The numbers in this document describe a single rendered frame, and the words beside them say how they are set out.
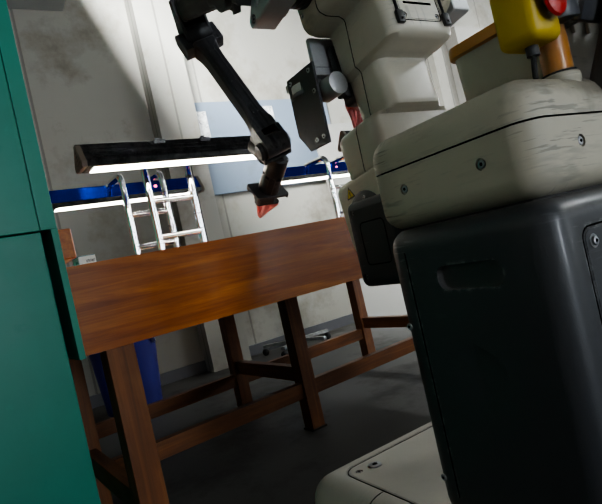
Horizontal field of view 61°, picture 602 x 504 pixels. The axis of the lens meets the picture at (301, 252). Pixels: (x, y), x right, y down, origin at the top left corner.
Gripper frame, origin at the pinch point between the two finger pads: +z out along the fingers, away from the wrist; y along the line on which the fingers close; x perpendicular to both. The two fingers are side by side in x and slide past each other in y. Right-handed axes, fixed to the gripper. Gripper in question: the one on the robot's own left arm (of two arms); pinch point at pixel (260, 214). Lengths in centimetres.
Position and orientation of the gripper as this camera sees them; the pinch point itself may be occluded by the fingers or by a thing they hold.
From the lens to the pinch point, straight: 146.4
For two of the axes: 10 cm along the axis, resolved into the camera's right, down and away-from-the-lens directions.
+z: -2.9, 7.1, 6.4
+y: -7.9, 2.0, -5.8
